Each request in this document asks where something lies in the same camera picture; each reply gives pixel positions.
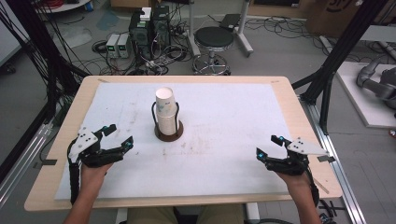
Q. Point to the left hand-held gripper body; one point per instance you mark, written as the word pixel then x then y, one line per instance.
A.
pixel 82 141

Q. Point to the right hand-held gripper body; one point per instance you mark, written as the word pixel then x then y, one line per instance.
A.
pixel 303 147

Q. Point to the stack of white paper cups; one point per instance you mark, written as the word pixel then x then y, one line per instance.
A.
pixel 166 112

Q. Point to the person's right hand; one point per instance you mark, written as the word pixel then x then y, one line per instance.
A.
pixel 294 180

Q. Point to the person's left hand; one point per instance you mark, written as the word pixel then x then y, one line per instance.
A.
pixel 95 174

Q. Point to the black tape strip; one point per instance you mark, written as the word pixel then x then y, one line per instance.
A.
pixel 49 162
pixel 327 158

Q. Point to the thin wooden stick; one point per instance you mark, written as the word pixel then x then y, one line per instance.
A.
pixel 321 186

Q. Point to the white foam mat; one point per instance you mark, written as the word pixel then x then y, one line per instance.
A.
pixel 224 124

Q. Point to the white table leg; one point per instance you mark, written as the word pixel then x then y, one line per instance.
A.
pixel 121 216
pixel 252 213

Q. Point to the black clamp parts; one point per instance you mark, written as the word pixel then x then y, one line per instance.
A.
pixel 330 208

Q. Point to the person's right leg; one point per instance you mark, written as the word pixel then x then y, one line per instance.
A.
pixel 222 215

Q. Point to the person's leg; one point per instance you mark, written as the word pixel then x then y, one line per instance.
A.
pixel 149 217
pixel 222 215

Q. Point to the white platform board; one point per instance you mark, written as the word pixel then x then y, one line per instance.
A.
pixel 361 99

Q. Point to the person's left leg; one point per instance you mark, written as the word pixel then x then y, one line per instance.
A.
pixel 149 217

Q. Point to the grey power supply unit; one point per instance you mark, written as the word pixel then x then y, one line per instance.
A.
pixel 124 46
pixel 112 46

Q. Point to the black chair seat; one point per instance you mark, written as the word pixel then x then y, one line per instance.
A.
pixel 186 216

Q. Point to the black computer tower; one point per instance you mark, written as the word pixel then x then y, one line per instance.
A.
pixel 161 26
pixel 140 35

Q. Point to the white stand leg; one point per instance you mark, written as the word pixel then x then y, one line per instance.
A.
pixel 192 31
pixel 244 31

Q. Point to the small white box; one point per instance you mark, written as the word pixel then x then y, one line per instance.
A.
pixel 145 14

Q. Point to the black round stool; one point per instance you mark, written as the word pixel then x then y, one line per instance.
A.
pixel 214 37

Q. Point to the white board panel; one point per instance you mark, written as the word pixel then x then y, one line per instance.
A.
pixel 7 37

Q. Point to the black laptop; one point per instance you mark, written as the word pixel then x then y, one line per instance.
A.
pixel 230 21

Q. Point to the white round table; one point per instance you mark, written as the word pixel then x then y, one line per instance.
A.
pixel 67 6

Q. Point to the cardboard box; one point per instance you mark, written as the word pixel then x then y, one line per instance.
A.
pixel 330 17

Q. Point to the aluminium rail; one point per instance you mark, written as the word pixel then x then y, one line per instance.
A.
pixel 21 161
pixel 342 174

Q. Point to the black metal frame stand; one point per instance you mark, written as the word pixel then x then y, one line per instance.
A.
pixel 342 46
pixel 40 46

